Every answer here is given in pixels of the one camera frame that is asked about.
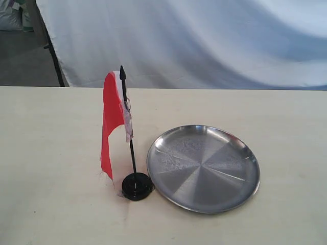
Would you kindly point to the round steel plate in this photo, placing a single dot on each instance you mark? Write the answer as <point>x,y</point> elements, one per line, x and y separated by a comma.
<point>203,169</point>

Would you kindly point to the black backdrop stand pole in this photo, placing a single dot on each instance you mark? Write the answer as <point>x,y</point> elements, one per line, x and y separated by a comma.
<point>49,46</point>

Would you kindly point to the white sack in background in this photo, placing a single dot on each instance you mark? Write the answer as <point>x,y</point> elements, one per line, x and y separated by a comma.
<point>15,16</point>

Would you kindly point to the white backdrop cloth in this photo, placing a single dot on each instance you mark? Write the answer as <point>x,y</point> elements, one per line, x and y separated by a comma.
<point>191,44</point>

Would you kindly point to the round black flag base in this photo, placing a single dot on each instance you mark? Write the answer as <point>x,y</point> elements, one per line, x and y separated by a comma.
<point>137,186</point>

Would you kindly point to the red white flag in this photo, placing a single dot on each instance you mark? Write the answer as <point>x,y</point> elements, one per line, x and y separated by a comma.
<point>116,112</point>

